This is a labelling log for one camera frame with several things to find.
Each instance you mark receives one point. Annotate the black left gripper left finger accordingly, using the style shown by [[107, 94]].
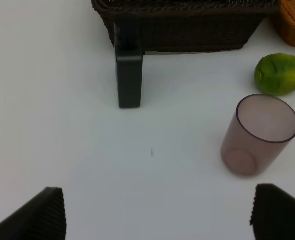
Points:
[[42, 218]]

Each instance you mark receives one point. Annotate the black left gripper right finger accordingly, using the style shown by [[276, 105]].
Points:
[[273, 213]]

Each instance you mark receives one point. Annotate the green lime fruit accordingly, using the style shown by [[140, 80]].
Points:
[[275, 74]]

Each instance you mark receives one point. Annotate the dark green pump bottle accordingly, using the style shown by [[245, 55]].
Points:
[[128, 61]]

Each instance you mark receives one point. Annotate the translucent pink plastic cup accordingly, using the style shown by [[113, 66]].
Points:
[[261, 128]]

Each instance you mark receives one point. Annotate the light brown wicker basket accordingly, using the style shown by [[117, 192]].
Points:
[[283, 21]]

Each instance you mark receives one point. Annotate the dark brown wicker basket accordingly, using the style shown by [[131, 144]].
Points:
[[184, 26]]

